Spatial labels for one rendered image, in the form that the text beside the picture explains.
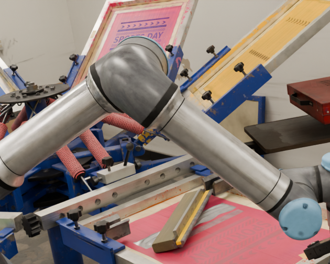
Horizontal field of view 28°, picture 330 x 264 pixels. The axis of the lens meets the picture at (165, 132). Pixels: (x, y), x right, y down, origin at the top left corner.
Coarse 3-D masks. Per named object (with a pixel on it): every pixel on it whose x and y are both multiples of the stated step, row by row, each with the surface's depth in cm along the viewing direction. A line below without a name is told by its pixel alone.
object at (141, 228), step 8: (152, 216) 214; (160, 216) 213; (136, 224) 209; (144, 224) 208; (152, 224) 207; (160, 224) 206; (136, 232) 203; (144, 232) 202; (152, 232) 201; (192, 232) 197; (200, 232) 196; (120, 240) 199; (128, 240) 198; (136, 240) 197; (192, 240) 191; (136, 248) 192; (144, 248) 191; (152, 248) 190; (152, 256) 185; (160, 256) 185; (168, 256) 184; (176, 256) 183; (256, 256) 176; (264, 256) 175; (272, 256) 174
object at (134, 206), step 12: (180, 180) 233; (192, 180) 231; (156, 192) 225; (168, 192) 226; (180, 192) 229; (132, 204) 217; (144, 204) 220; (156, 204) 223; (324, 204) 193; (96, 216) 212; (108, 216) 212; (120, 216) 215; (324, 216) 191; (120, 252) 183; (132, 252) 181
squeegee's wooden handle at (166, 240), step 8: (192, 192) 219; (184, 200) 214; (176, 208) 209; (184, 208) 206; (176, 216) 201; (168, 224) 197; (176, 224) 194; (160, 232) 193; (168, 232) 190; (160, 240) 186; (168, 240) 184; (176, 240) 184; (160, 248) 186; (168, 248) 185; (176, 248) 185
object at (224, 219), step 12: (216, 204) 215; (228, 204) 213; (240, 204) 212; (168, 216) 212; (216, 216) 205; (228, 216) 204; (240, 216) 203; (252, 216) 201; (264, 216) 200; (204, 228) 198; (216, 228) 197; (288, 240) 182; (300, 240) 180; (312, 240) 179; (264, 252) 177; (276, 252) 176; (288, 252) 175; (300, 252) 174
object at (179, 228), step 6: (198, 192) 212; (198, 198) 210; (192, 204) 204; (186, 210) 199; (192, 210) 202; (186, 216) 197; (180, 222) 191; (186, 222) 195; (174, 228) 188; (180, 228) 190; (192, 228) 198; (174, 234) 187; (180, 246) 187
